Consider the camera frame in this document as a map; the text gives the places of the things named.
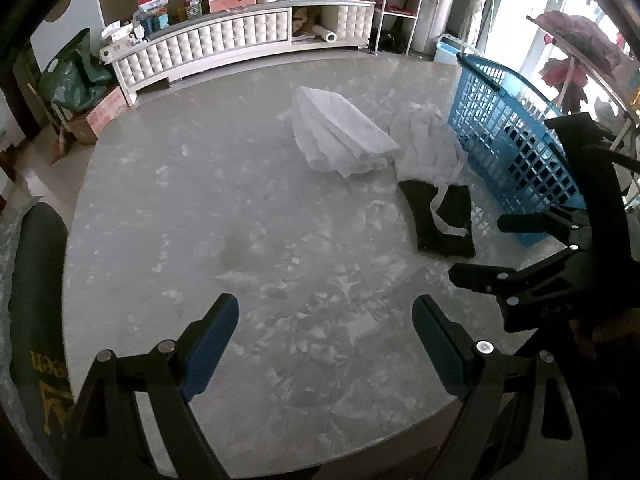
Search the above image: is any black cloth with white strap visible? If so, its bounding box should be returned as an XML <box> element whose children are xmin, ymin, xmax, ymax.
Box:
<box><xmin>399</xmin><ymin>180</ymin><xmax>476</xmax><ymax>258</ymax></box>

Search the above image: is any blue plastic laundry basket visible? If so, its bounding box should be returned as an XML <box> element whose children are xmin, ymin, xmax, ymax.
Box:
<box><xmin>446</xmin><ymin>52</ymin><xmax>586</xmax><ymax>248</ymax></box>

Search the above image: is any white fluffy cloth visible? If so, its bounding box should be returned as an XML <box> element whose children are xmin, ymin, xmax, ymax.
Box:
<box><xmin>390</xmin><ymin>103</ymin><xmax>468</xmax><ymax>188</ymax></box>

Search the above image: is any white quilted towel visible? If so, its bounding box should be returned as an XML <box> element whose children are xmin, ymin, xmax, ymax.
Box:
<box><xmin>292</xmin><ymin>87</ymin><xmax>400</xmax><ymax>178</ymax></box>

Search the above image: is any black plush toy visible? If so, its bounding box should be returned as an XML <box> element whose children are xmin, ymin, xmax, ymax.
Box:
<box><xmin>503</xmin><ymin>126</ymin><xmax>564</xmax><ymax>200</ymax></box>

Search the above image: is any drying rack with clothes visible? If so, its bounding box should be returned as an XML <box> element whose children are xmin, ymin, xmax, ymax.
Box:
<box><xmin>526</xmin><ymin>11</ymin><xmax>639</xmax><ymax>150</ymax></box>

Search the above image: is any dark chair with lace cover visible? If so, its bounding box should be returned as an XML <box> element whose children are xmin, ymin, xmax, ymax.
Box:
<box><xmin>1</xmin><ymin>202</ymin><xmax>74</xmax><ymax>470</ymax></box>

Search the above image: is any blue white storage bin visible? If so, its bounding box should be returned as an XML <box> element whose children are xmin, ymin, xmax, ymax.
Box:
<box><xmin>433</xmin><ymin>34</ymin><xmax>478</xmax><ymax>65</ymax></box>

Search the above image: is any pink cardboard box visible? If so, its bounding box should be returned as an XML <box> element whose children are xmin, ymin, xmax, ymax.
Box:
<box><xmin>66</xmin><ymin>87</ymin><xmax>129</xmax><ymax>144</ymax></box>

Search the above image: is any broom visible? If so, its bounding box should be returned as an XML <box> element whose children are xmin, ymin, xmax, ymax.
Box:
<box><xmin>27</xmin><ymin>82</ymin><xmax>74</xmax><ymax>165</ymax></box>

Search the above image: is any white metal shelf rack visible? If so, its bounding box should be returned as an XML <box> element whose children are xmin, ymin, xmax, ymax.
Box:
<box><xmin>369</xmin><ymin>0</ymin><xmax>432</xmax><ymax>57</ymax></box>

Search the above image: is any white paper roll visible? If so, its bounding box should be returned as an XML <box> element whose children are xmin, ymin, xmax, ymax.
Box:
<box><xmin>311</xmin><ymin>25</ymin><xmax>337</xmax><ymax>44</ymax></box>

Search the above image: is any white tufted tv cabinet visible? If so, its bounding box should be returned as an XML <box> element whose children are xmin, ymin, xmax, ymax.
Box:
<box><xmin>101</xmin><ymin>0</ymin><xmax>374</xmax><ymax>104</ymax></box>

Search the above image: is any green plastic bag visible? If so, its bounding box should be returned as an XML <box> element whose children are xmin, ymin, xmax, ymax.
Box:
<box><xmin>37</xmin><ymin>28</ymin><xmax>116</xmax><ymax>113</ymax></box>

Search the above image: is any pink drawer box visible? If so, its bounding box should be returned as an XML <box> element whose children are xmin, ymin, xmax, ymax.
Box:
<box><xmin>208</xmin><ymin>0</ymin><xmax>256</xmax><ymax>13</ymax></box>

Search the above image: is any red white box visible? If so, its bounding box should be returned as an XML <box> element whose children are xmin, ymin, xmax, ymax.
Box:
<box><xmin>137</xmin><ymin>0</ymin><xmax>169</xmax><ymax>13</ymax></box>

